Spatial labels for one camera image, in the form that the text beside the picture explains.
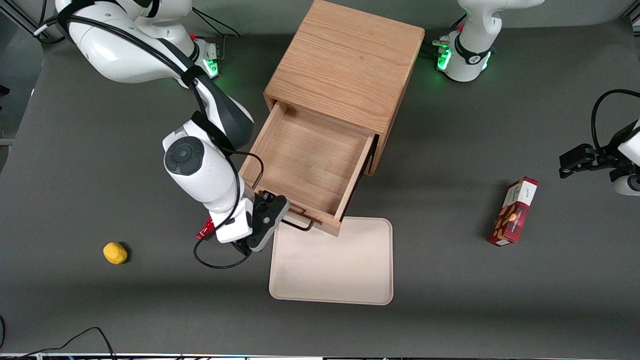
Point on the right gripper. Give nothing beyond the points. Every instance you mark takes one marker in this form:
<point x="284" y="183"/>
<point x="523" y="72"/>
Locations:
<point x="240" y="246"/>

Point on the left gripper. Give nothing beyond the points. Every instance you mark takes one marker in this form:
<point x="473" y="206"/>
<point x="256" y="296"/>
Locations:
<point x="611" y="153"/>

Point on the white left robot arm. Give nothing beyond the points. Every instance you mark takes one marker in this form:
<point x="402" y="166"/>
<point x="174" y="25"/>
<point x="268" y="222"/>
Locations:
<point x="470" y="65"/>

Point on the wooden drawer cabinet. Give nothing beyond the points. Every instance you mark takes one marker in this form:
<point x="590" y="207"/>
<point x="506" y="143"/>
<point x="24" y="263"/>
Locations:
<point x="345" y="60"/>

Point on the red cola bottle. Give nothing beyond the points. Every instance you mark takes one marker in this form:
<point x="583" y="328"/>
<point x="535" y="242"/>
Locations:
<point x="204" y="232"/>

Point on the red biscuit box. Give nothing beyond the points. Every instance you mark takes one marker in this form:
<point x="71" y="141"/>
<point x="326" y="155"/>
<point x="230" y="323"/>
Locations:
<point x="512" y="215"/>

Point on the beige plastic tray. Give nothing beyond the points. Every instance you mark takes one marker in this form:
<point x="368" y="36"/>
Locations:
<point x="330" y="265"/>

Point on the small yellow lemon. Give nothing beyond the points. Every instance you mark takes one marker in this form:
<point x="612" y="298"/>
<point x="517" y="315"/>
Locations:
<point x="115" y="253"/>

